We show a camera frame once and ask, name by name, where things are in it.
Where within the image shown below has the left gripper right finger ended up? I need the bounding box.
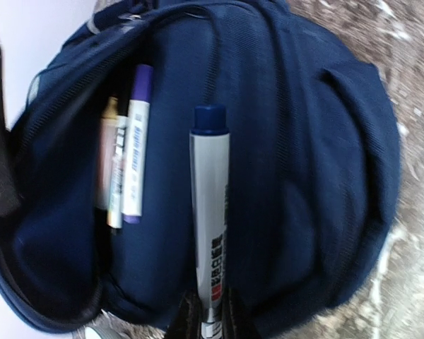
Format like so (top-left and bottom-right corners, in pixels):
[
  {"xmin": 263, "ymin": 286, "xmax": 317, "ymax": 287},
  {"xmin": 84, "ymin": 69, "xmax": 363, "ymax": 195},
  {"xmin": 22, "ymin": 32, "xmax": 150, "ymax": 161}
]
[{"xmin": 222, "ymin": 288, "xmax": 260, "ymax": 339}]

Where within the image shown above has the black white marker front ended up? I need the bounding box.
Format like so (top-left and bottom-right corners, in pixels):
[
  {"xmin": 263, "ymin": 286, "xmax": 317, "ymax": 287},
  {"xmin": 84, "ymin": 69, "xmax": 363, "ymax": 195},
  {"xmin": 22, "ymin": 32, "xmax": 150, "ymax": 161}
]
[{"xmin": 107, "ymin": 97, "xmax": 127, "ymax": 235}]

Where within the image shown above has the navy blue student backpack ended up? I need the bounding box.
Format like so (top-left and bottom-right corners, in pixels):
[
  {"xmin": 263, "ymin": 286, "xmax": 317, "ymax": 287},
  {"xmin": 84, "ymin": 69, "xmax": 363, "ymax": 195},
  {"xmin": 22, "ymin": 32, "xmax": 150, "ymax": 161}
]
[{"xmin": 0, "ymin": 1, "xmax": 400, "ymax": 338}]

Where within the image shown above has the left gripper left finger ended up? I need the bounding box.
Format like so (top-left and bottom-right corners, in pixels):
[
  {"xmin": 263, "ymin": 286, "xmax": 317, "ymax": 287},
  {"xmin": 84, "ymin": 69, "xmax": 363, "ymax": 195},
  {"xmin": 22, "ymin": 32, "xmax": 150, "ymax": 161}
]
[{"xmin": 165, "ymin": 291, "xmax": 201, "ymax": 339}]

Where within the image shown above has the blue marker pen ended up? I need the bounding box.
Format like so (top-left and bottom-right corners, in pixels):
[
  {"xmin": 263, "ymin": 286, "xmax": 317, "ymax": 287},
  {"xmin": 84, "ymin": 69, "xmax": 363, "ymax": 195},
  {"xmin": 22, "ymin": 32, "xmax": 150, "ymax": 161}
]
[{"xmin": 122, "ymin": 64, "xmax": 153, "ymax": 224}]

